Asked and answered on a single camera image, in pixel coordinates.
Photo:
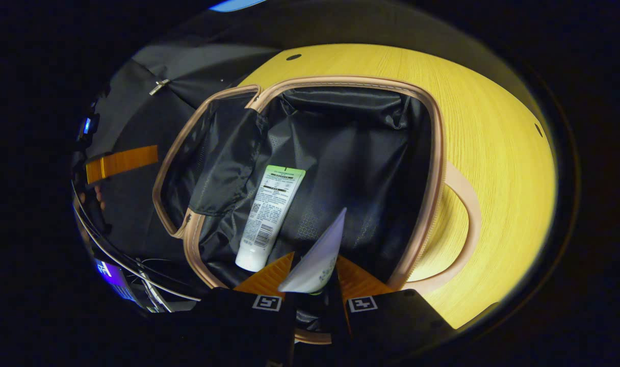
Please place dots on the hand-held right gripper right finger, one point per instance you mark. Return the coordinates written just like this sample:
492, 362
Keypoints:
386, 326

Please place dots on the pink suitcase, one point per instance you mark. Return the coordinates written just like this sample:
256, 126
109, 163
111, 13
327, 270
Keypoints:
361, 153

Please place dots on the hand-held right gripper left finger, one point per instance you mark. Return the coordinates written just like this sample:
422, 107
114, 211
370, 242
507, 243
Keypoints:
238, 321

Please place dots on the plain white squeeze tube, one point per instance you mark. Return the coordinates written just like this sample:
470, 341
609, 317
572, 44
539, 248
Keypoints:
317, 260

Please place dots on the beige plastic clip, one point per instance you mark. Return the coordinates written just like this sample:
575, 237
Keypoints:
159, 86

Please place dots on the green and white tube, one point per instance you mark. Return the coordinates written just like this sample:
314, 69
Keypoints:
272, 214

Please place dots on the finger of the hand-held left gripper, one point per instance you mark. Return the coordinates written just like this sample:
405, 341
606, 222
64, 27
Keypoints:
121, 163

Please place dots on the long ceiling light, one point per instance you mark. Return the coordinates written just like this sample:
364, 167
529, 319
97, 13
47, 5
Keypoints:
236, 4

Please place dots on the glowing blue screen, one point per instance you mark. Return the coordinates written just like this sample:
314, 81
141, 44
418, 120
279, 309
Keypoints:
113, 278

